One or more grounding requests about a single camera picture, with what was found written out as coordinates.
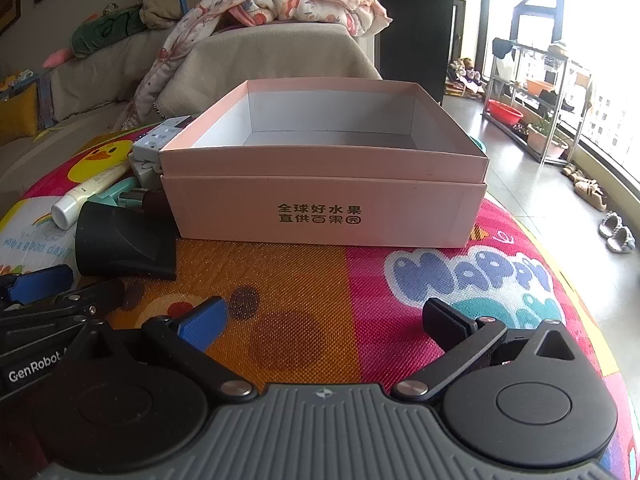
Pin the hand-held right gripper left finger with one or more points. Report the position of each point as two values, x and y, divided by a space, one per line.
202 327

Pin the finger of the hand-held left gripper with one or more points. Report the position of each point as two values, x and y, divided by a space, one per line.
40 282
95 297

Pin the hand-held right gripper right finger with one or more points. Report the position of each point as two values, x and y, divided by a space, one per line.
445 322

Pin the black hair dryer nozzle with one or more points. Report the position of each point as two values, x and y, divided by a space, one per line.
120 240

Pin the white cosmetic tube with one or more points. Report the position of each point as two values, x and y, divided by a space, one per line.
80 199

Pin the white carton with grey print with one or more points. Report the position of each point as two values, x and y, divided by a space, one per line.
167 134

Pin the pink cardboard box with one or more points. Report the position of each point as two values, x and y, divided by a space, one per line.
320 185

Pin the light teal plastic item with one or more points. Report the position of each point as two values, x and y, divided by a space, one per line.
120 190

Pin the dark red lipstick tube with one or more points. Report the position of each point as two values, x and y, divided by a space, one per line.
150 201

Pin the colourful cartoon play mat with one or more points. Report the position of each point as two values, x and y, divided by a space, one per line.
325 285

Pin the white plastic adapter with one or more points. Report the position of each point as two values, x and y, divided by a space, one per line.
145 172

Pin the grey plastic adapter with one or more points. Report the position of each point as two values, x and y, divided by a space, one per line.
146 151

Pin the yellow cushion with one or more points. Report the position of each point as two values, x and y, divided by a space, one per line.
20 110

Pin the teal plastic basin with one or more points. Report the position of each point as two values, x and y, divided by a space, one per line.
479 145

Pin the blue plastic stand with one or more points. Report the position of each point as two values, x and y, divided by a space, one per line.
45 97

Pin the grey slippers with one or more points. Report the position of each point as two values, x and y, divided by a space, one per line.
617 235

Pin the beige shoes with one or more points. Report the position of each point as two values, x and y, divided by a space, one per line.
590 192

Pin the colourful toy pile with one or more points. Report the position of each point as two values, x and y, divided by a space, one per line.
17 81

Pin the pink flower pot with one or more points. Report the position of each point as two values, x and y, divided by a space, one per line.
547 142

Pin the red plastic basin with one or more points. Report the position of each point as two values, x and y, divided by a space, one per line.
505 111

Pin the metal shelf rack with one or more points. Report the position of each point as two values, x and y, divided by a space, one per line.
542 101

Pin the pile of plush toys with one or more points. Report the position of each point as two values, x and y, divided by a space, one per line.
467 75

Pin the orange plastic basin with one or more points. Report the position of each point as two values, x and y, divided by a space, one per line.
540 86

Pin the green plush toy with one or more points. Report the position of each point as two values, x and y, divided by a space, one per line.
105 30

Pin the black garment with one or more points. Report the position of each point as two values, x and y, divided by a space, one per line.
502 47

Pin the beige covered sofa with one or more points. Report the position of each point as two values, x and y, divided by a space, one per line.
280 55

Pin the pink printed baby blanket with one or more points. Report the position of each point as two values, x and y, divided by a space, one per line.
300 0

